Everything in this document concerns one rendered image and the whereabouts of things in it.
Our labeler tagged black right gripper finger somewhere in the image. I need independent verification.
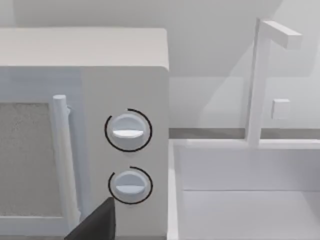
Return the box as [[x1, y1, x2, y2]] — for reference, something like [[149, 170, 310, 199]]
[[63, 196, 117, 240]]

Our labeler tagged small white microwave knob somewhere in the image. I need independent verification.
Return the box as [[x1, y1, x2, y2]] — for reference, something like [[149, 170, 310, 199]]
[[112, 171, 149, 200]]

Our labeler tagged large white microwave knob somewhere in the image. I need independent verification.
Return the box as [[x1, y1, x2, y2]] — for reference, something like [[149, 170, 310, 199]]
[[109, 113, 147, 147]]

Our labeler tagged microwave oven door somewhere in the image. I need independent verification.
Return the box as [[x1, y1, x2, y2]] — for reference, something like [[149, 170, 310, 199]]
[[0, 68, 87, 238]]

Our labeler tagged pale microwave oven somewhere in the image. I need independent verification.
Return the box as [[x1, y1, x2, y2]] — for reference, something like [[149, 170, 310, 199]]
[[0, 27, 171, 240]]

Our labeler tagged white sink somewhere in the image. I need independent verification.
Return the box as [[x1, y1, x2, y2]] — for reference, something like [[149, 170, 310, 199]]
[[166, 138, 320, 240]]

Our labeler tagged tall white tap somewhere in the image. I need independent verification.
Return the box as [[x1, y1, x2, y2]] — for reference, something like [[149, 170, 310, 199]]
[[246, 17, 303, 147]]

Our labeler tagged small white square tap knob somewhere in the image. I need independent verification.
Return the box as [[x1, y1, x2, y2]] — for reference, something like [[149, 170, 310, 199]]
[[271, 98, 291, 120]]

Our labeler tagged white microwave door handle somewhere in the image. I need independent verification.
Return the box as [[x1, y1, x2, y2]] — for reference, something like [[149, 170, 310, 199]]
[[52, 94, 81, 227]]

